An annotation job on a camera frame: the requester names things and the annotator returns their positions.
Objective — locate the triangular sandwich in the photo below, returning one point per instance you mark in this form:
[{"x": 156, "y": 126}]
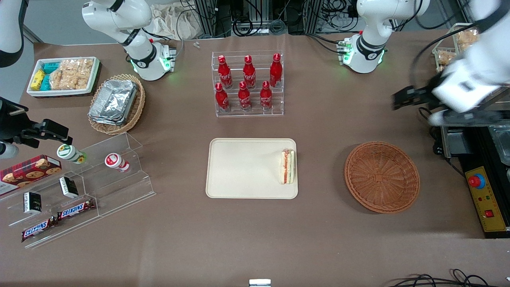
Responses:
[{"x": 287, "y": 167}]

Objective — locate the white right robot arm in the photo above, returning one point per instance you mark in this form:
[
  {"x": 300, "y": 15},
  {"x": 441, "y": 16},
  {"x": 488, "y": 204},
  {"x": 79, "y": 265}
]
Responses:
[{"x": 119, "y": 16}]

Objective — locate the brown round wicker basket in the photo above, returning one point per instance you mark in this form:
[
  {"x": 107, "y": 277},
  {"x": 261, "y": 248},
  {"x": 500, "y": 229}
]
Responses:
[{"x": 380, "y": 177}]

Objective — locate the beige plastic tray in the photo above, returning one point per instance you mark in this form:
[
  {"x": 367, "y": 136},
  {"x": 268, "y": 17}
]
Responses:
[{"x": 243, "y": 167}]

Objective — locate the red cola bottle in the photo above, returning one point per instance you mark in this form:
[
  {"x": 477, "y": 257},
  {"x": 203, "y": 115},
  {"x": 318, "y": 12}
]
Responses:
[
  {"x": 222, "y": 99},
  {"x": 265, "y": 97},
  {"x": 275, "y": 71},
  {"x": 249, "y": 73},
  {"x": 244, "y": 97},
  {"x": 224, "y": 73}
]

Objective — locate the yellow snack packet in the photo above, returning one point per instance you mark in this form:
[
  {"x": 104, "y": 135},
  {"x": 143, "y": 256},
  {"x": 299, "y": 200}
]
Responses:
[{"x": 38, "y": 79}]

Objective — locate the small black white carton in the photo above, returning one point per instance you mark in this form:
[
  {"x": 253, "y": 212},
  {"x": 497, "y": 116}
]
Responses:
[
  {"x": 32, "y": 202},
  {"x": 68, "y": 187}
]

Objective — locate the green lidded yogurt cup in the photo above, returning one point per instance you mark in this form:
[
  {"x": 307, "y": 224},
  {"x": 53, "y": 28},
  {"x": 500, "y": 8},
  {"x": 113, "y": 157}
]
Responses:
[{"x": 69, "y": 153}]

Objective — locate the beige crumpled cloth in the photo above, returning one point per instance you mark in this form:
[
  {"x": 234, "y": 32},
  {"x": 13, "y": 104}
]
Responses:
[{"x": 171, "y": 22}]

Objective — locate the clear acrylic stepped stand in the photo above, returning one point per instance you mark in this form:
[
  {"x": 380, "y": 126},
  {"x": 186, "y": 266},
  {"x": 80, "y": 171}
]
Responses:
[{"x": 119, "y": 191}]

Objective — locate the red lidded yogurt cup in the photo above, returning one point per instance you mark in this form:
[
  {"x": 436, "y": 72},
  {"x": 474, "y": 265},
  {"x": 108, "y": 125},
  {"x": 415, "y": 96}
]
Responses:
[{"x": 115, "y": 161}]

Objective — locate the clear bag of fried snacks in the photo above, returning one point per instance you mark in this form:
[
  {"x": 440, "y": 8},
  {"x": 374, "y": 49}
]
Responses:
[
  {"x": 466, "y": 38},
  {"x": 446, "y": 57}
]

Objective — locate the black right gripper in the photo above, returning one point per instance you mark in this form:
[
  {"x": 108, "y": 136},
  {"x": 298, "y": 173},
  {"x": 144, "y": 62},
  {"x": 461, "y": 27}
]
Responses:
[{"x": 8, "y": 121}]

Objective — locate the Snickers chocolate bar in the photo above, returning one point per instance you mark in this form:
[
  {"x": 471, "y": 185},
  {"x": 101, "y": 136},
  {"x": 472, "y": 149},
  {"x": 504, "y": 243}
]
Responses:
[
  {"x": 38, "y": 230},
  {"x": 75, "y": 210}
]

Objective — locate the clear bag of rice crackers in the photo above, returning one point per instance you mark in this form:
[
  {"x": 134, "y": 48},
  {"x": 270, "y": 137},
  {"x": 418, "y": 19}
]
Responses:
[{"x": 71, "y": 73}]

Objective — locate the white rectangular snack bin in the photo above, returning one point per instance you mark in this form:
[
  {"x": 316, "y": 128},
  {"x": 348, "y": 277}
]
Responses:
[{"x": 63, "y": 92}]

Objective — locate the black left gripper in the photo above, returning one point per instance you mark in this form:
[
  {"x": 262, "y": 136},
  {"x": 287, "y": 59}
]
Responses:
[{"x": 427, "y": 93}]

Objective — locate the yellow control box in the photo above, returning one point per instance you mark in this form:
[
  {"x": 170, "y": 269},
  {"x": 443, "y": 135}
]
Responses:
[{"x": 490, "y": 207}]

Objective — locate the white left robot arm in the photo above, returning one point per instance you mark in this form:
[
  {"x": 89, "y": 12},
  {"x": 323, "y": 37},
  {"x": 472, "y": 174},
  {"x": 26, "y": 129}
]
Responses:
[{"x": 370, "y": 24}]

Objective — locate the light oval wicker basket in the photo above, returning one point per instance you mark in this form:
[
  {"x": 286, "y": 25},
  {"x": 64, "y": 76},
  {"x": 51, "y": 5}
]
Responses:
[{"x": 137, "y": 107}]

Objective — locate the clear acrylic bottle rack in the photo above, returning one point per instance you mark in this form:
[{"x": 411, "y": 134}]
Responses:
[{"x": 275, "y": 107}]

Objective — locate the black machine frame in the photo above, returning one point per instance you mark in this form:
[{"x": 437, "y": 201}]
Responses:
[{"x": 470, "y": 151}]

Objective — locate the red emergency stop button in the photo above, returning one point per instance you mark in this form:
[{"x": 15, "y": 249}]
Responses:
[{"x": 476, "y": 181}]

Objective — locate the red tartan cookie box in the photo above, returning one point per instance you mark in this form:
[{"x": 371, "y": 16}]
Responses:
[{"x": 28, "y": 171}]

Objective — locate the teal snack packet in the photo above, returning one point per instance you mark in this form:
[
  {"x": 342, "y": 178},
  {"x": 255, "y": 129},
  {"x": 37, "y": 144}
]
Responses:
[
  {"x": 51, "y": 67},
  {"x": 46, "y": 83}
]

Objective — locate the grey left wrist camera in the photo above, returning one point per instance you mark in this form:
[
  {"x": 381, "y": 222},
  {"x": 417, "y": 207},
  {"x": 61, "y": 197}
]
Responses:
[{"x": 470, "y": 117}]

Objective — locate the stack of foil trays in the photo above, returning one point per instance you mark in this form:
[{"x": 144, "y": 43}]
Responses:
[{"x": 113, "y": 101}]

